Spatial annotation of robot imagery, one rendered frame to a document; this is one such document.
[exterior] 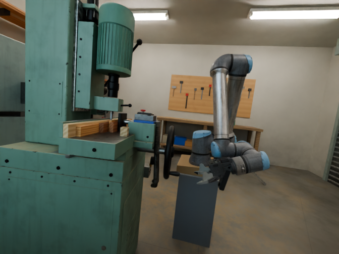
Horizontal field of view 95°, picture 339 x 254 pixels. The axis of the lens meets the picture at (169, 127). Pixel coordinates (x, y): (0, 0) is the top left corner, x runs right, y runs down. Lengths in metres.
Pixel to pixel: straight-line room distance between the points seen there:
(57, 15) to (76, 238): 1.02
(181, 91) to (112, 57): 3.31
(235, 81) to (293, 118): 3.45
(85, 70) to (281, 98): 4.07
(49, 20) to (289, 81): 4.29
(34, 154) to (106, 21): 0.68
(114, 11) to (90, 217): 0.94
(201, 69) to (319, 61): 2.49
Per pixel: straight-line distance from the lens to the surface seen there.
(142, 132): 0.78
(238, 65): 1.14
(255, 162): 0.87
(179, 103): 4.05
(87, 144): 0.63
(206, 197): 1.33
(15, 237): 1.14
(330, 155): 4.26
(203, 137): 1.25
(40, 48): 1.03
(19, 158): 0.96
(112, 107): 0.88
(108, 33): 0.90
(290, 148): 4.57
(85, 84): 0.91
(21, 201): 1.02
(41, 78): 1.00
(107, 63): 0.86
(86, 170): 0.78
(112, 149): 0.59
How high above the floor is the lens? 1.04
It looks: 6 degrees down
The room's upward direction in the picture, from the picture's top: 6 degrees clockwise
